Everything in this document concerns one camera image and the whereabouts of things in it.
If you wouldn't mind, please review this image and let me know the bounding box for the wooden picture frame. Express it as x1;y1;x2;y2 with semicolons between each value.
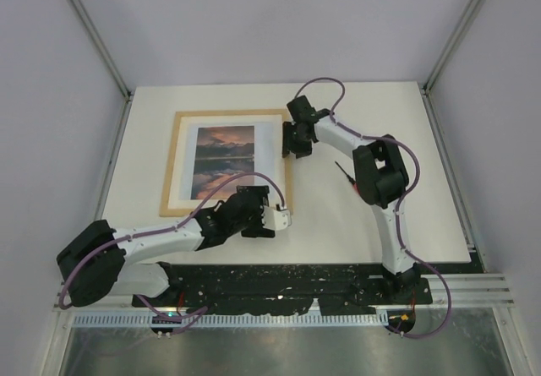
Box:
159;109;293;217

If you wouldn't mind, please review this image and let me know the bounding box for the red handled screwdriver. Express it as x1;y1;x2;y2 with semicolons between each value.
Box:
335;161;359;193

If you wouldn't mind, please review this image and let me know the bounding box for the aluminium rail across front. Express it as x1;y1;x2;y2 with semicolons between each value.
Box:
52;272;517;312

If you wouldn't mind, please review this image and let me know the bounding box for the black speckled base plate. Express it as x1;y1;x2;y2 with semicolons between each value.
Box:
148;263;433;316

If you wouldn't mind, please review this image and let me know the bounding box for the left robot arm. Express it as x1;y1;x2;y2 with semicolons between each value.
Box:
57;186;291;309

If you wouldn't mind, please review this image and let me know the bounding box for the left aluminium corner post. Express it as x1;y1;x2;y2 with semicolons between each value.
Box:
52;0;133;101

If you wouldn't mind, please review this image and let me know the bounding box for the aluminium corner post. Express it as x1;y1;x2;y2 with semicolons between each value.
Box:
52;0;133;101
422;0;486;95

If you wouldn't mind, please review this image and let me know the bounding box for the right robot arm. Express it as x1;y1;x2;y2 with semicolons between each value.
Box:
281;95;420;303

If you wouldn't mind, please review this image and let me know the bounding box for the right aluminium corner post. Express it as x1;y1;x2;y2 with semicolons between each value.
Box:
422;0;486;95

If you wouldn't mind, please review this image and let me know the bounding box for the white slotted cable duct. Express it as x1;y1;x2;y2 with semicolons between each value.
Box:
72;311;388;329

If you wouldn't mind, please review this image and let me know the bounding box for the sunset mountain photo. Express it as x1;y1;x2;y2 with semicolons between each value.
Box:
190;125;255;199

